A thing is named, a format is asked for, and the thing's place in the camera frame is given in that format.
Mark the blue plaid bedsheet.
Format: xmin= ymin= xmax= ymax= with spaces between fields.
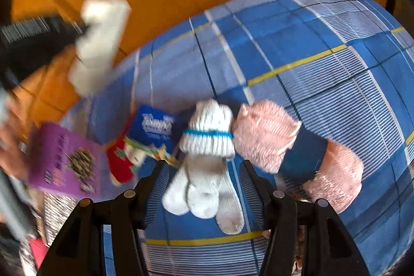
xmin=62 ymin=0 xmax=413 ymax=275

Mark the white socks blue band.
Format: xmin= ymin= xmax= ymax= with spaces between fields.
xmin=162 ymin=99 xmax=245 ymax=235

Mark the pink towel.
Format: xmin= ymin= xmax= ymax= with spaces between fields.
xmin=232 ymin=100 xmax=364 ymax=214

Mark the red christmas sock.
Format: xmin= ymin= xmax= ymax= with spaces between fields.
xmin=107 ymin=135 xmax=147 ymax=186

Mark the purple snack carton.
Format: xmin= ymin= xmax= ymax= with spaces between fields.
xmin=28 ymin=123 xmax=106 ymax=199

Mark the ornate metal tissue box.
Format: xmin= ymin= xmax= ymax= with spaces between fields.
xmin=19 ymin=189 xmax=77 ymax=275

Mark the white cloth bundle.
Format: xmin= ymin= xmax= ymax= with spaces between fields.
xmin=68 ymin=0 xmax=131 ymax=97

